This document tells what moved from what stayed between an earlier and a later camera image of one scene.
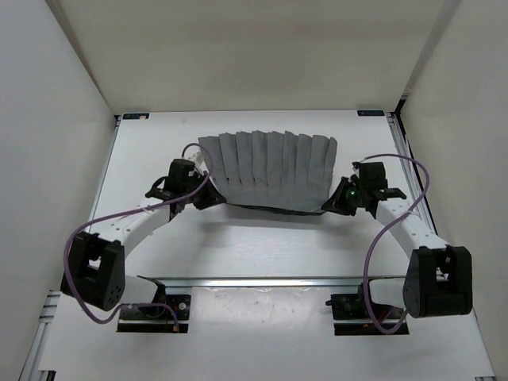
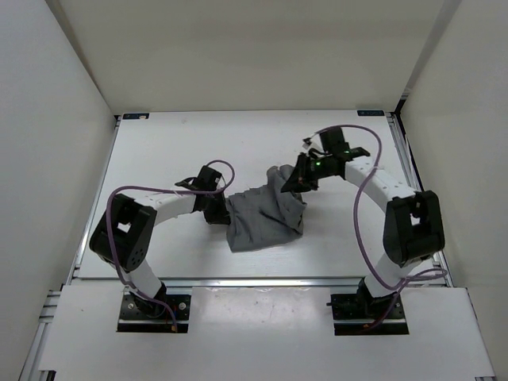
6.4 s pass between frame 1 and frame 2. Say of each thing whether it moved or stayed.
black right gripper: moved
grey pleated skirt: moved
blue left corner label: stayed
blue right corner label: stayed
